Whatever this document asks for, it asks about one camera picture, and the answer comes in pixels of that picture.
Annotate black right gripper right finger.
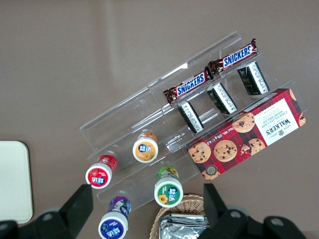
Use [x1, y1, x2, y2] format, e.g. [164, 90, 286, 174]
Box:
[203, 183, 265, 239]

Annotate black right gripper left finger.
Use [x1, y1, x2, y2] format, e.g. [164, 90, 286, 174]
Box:
[34, 184, 94, 239]

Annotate light tan wicker basket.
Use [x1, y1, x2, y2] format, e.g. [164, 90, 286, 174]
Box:
[149, 194, 208, 239]

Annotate cream white plastic tray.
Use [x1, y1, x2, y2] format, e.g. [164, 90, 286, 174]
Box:
[0, 140, 34, 224]

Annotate purple gum bottle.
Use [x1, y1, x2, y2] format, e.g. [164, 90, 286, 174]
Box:
[98, 196, 132, 239]

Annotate silver foil packet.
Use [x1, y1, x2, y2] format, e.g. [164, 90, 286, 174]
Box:
[159, 213, 211, 239]

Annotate red gum bottle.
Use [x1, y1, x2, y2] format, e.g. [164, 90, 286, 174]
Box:
[85, 154, 118, 189]

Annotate green gum bottle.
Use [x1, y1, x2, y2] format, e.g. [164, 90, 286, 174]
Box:
[154, 166, 184, 208]

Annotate red tartan Walkers shortbread box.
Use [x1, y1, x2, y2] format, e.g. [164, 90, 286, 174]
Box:
[186, 88, 308, 182]

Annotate orange gum bottle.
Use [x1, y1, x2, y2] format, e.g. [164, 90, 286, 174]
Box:
[132, 131, 160, 163]

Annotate small black snack box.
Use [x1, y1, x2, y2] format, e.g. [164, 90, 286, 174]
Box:
[237, 61, 271, 96]
[177, 100, 205, 134]
[207, 82, 238, 116]

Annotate clear acrylic tiered display stand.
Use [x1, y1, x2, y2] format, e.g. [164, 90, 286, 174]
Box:
[79, 31, 309, 212]

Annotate Snickers chocolate bar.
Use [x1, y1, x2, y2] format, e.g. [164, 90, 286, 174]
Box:
[163, 71, 214, 106]
[207, 38, 260, 76]

